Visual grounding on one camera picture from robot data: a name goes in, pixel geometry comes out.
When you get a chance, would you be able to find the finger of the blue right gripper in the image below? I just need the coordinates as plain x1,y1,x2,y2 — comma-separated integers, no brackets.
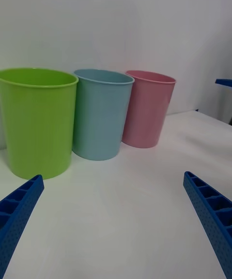
215,78,232,88

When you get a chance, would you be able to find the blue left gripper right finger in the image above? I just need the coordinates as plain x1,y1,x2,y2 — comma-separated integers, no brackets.
183,171,232,279

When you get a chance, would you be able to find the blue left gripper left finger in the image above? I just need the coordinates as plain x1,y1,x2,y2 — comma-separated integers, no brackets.
0,174,45,279

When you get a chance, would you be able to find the pink plastic bin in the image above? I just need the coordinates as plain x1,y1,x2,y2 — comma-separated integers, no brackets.
121,70,177,149

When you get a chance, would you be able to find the green plastic bin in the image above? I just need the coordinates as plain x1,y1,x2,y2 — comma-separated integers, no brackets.
0,67,79,180

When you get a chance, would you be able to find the pale blue plastic bin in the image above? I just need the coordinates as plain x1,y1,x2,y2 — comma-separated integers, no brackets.
72,69,135,161

